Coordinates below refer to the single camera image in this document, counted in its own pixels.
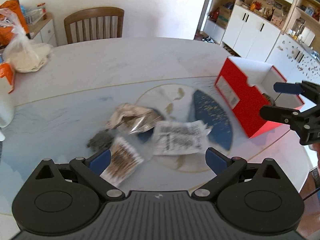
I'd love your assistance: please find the bag of black clips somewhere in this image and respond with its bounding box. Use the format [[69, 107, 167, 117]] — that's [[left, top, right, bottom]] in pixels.
[[86, 130, 114, 152]]

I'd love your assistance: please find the cotton swab bag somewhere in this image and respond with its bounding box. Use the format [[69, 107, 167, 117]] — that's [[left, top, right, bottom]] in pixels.
[[100, 137, 144, 187]]

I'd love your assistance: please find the white printed sachet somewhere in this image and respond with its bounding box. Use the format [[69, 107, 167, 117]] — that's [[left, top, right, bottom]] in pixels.
[[151, 120, 213, 156]]

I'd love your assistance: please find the silver foil bag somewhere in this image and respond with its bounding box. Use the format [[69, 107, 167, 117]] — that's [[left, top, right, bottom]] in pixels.
[[105, 103, 164, 134]]

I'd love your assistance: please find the dark gold candy wrapper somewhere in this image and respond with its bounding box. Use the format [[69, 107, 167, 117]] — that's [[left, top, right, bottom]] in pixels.
[[262, 93, 275, 106]]

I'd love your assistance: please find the right hand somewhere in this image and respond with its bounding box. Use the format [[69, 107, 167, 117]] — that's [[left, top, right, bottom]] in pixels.
[[309, 143, 320, 171]]

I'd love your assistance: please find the red cardboard shoe box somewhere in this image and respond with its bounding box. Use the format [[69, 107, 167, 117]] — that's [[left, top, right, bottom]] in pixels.
[[215, 56, 304, 138]]

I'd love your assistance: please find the white thermos jug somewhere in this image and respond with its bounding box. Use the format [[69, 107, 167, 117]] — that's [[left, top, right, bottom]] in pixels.
[[0, 78, 15, 128]]

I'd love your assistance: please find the clear plastic bag with food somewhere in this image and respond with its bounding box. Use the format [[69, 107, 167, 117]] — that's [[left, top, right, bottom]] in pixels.
[[0, 8, 53, 74]]

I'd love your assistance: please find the orange white carton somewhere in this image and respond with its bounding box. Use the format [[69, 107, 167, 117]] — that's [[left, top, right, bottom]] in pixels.
[[1, 62, 15, 94]]

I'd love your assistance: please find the wooden dining chair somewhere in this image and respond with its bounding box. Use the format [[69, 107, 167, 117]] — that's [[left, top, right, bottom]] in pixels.
[[64, 7, 125, 44]]

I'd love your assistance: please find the white sideboard cabinet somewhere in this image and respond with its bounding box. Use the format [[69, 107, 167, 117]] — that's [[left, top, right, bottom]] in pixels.
[[28, 12, 57, 47]]

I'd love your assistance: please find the orange snack bag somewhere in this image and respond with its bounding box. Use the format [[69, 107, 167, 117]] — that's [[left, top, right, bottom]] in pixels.
[[1, 0, 30, 47]]

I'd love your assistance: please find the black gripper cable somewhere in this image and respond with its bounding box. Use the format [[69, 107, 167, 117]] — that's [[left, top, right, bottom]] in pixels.
[[301, 186, 320, 202]]

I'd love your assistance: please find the white wall cabinet unit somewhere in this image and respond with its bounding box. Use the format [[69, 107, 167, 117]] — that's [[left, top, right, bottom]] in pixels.
[[201, 0, 319, 83]]

